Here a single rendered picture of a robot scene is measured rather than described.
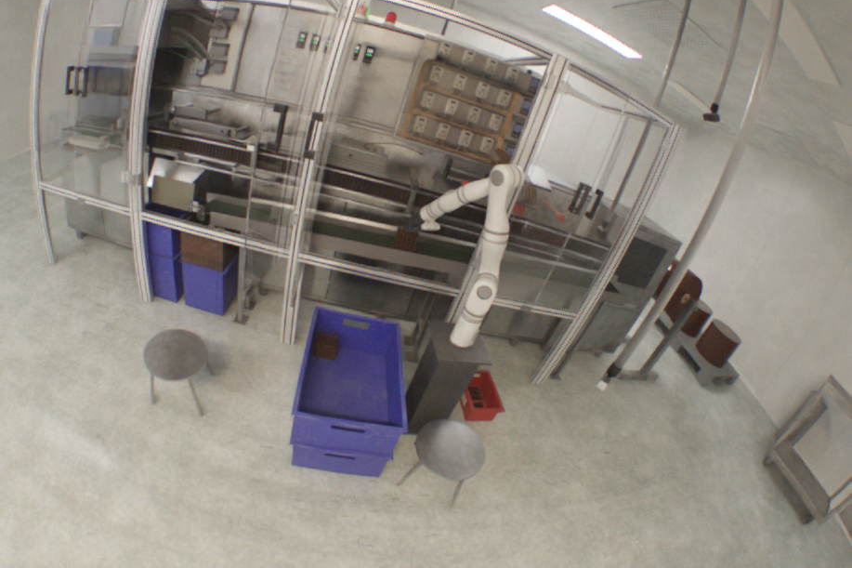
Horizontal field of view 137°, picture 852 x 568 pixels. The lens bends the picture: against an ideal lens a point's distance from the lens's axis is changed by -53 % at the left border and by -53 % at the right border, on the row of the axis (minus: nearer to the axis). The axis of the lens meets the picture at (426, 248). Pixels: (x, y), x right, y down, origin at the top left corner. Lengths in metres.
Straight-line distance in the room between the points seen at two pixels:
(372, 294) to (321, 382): 0.75
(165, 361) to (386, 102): 1.67
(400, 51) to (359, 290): 1.38
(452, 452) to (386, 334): 0.63
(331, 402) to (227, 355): 0.69
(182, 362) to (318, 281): 0.96
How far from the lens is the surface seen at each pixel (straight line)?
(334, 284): 2.12
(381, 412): 1.56
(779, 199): 5.39
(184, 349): 1.67
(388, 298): 2.15
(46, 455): 1.87
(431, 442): 1.50
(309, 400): 1.53
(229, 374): 1.89
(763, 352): 5.09
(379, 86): 1.99
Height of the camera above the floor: 1.45
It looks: 25 degrees down
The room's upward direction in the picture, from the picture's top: 19 degrees clockwise
